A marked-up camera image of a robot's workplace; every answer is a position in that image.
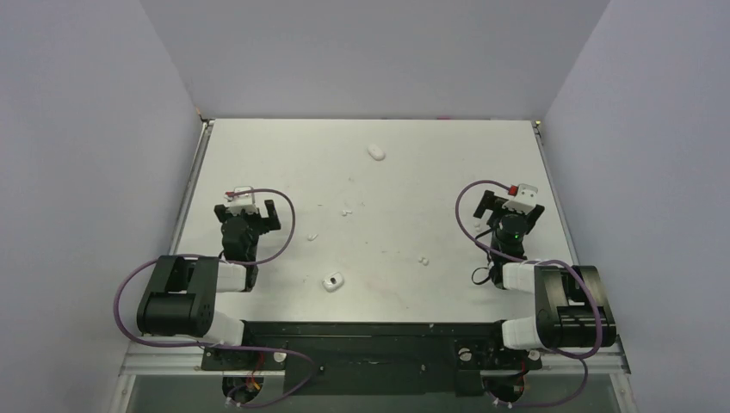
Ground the closed white charging case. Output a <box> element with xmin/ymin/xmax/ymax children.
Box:
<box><xmin>367</xmin><ymin>145</ymin><xmax>386</xmax><ymax>162</ymax></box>

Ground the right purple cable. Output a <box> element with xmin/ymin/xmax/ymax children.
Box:
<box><xmin>454</xmin><ymin>180</ymin><xmax>604</xmax><ymax>410</ymax></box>

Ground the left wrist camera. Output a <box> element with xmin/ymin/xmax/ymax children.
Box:
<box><xmin>225</xmin><ymin>187</ymin><xmax>256</xmax><ymax>209</ymax></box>

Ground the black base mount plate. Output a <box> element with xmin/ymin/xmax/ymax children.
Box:
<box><xmin>201</xmin><ymin>322</ymin><xmax>542</xmax><ymax>401</ymax></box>

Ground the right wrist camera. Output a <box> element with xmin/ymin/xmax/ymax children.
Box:
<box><xmin>503</xmin><ymin>183</ymin><xmax>538</xmax><ymax>214</ymax></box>

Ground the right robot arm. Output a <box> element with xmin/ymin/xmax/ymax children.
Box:
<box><xmin>473</xmin><ymin>187</ymin><xmax>617</xmax><ymax>367</ymax></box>

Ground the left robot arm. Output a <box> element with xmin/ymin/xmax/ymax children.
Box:
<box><xmin>136</xmin><ymin>200</ymin><xmax>281</xmax><ymax>370</ymax></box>

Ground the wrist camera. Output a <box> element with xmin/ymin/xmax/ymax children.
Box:
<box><xmin>225</xmin><ymin>187</ymin><xmax>256</xmax><ymax>209</ymax></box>
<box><xmin>503</xmin><ymin>183</ymin><xmax>538</xmax><ymax>214</ymax></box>

